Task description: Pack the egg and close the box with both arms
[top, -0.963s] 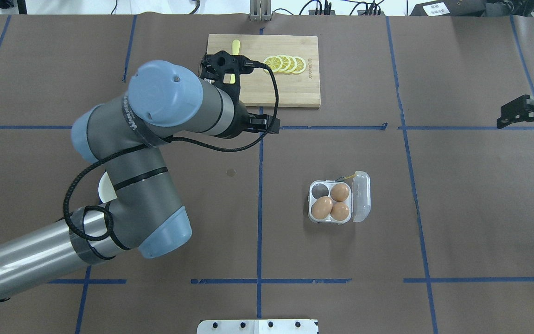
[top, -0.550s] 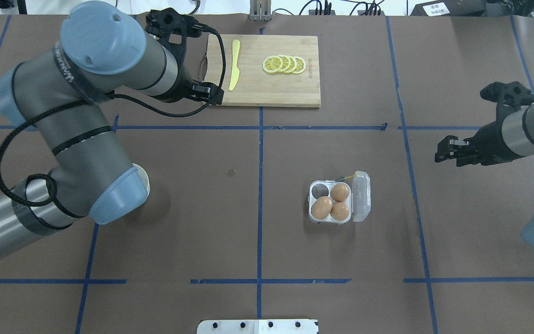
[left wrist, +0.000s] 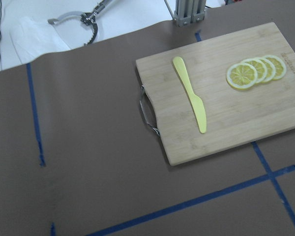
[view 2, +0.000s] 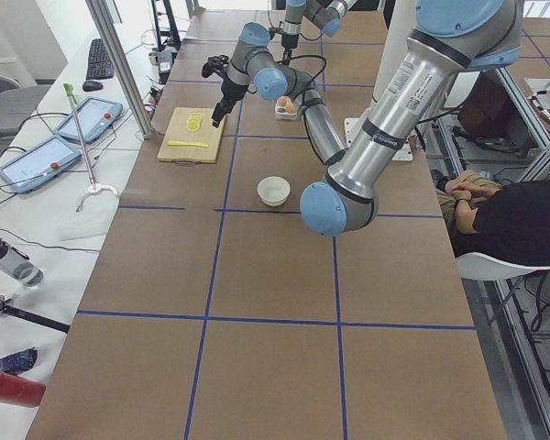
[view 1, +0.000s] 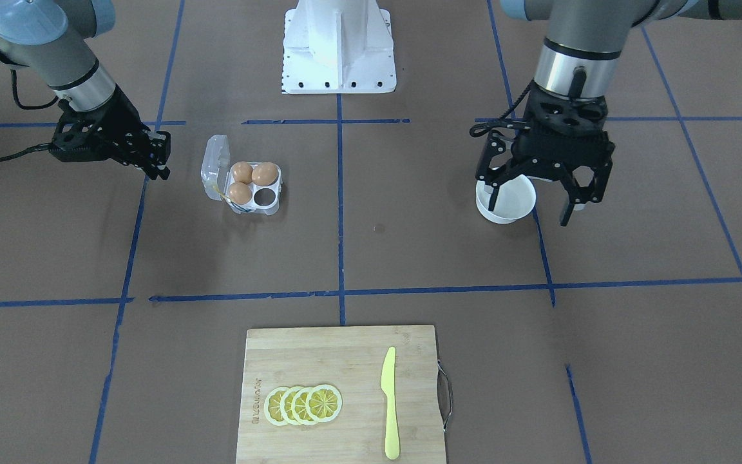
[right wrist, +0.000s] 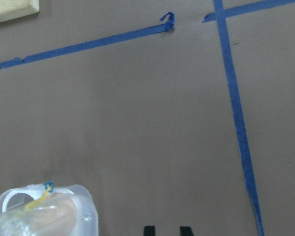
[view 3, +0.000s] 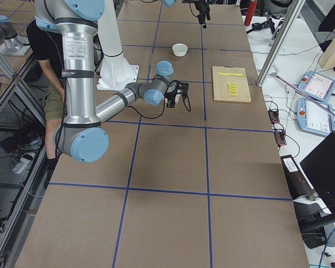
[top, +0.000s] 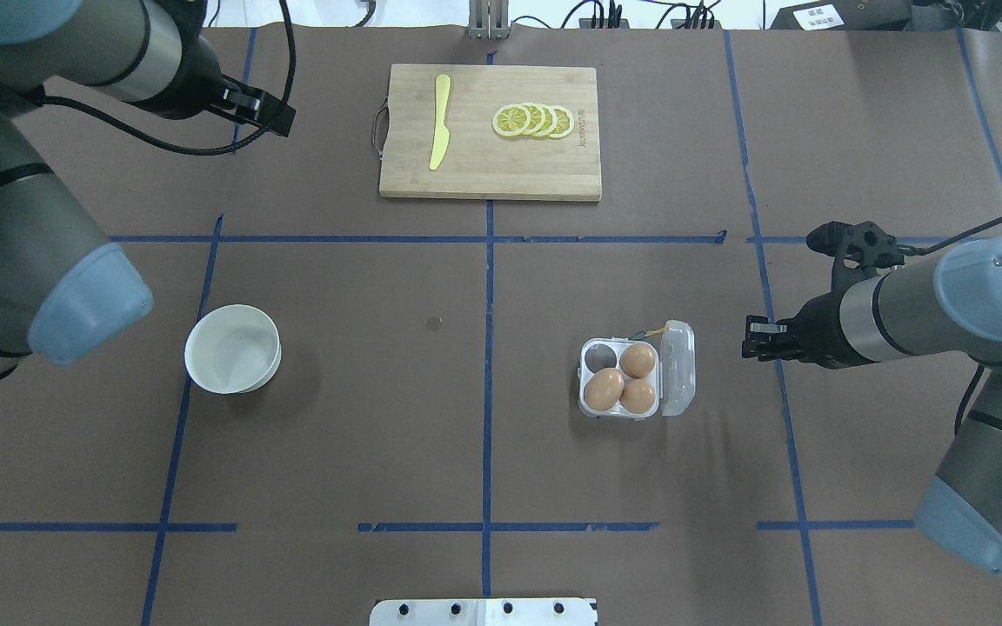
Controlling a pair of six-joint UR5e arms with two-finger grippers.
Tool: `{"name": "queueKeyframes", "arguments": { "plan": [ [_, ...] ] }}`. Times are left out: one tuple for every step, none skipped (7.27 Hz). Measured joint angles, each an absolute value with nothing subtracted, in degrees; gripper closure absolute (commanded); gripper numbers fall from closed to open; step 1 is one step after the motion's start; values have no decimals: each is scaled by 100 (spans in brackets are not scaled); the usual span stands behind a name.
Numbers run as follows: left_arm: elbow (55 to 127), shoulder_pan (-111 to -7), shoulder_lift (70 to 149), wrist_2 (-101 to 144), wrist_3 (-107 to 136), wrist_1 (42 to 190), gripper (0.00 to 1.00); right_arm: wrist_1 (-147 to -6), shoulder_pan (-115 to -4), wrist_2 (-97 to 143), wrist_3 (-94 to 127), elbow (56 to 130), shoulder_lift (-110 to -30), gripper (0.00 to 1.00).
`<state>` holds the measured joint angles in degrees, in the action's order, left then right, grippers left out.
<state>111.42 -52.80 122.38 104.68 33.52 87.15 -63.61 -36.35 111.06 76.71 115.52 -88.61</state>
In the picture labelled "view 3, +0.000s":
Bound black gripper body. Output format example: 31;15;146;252
165;83;181;104
194;0;210;16

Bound clear plastic egg box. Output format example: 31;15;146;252
164;89;181;104

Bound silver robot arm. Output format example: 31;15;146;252
35;1;184;163

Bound black power box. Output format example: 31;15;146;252
280;155;319;201

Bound white ceramic bowl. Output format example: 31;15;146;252
172;43;188;57

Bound yellow plastic knife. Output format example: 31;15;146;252
218;72;243;77

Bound wooden cutting board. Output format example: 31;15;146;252
212;66;251;103

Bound yellow lemon slices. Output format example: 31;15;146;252
227;82;238;97

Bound metal reacher grabber stick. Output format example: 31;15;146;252
267;72;335;119

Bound seated person in black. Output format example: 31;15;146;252
25;20;70;168

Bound far teach pendant tablet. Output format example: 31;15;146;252
297;71;335;103

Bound teach pendant tablet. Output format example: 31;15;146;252
297;71;335;103
296;98;335;137

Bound near teach pendant tablet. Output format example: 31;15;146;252
296;98;335;137

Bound black laptop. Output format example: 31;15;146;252
300;131;335;213

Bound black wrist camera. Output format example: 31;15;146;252
175;81;189;99

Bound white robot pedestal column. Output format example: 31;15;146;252
97;1;139;91

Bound aluminium frame post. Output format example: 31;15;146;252
256;0;305;87

